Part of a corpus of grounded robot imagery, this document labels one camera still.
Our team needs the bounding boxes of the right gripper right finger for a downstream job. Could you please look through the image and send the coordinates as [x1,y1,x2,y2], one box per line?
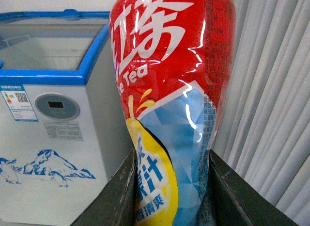
[210,150,297,226]

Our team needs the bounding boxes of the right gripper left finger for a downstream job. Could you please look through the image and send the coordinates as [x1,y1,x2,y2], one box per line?
[72,149,137,226]

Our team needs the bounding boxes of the red iced tea bottle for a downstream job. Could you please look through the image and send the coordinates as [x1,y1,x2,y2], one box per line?
[109,0,235,226]

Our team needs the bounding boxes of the white vertical blinds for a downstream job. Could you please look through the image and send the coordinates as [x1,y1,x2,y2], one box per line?
[215,0,310,226]

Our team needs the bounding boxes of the white blue chest freezer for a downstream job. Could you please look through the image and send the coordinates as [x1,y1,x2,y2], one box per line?
[0,9,131,226]

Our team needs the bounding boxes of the front sliding glass lid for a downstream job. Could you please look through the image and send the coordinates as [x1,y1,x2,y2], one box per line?
[0,24,103,70]

